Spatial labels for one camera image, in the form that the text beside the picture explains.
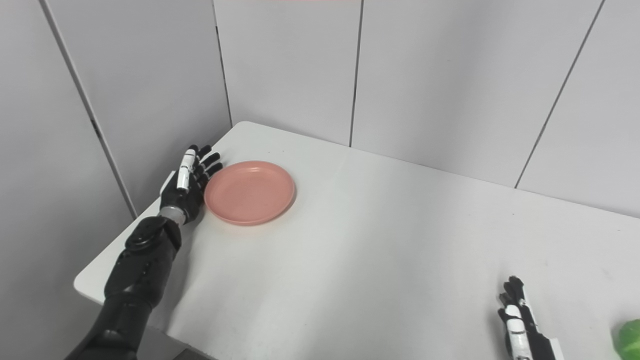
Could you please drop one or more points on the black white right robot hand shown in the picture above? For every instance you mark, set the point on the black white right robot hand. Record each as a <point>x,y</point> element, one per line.
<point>535,347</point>

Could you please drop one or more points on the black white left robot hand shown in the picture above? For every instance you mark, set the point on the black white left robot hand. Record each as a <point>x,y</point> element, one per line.
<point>187,200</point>

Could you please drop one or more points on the pink round plate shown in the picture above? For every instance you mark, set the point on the pink round plate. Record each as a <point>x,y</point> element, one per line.
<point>250,192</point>

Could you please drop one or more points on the green white cabbage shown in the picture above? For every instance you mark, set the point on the green white cabbage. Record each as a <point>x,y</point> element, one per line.
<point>630,342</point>

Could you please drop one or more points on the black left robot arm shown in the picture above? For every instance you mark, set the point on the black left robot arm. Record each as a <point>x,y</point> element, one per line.
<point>135,280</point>

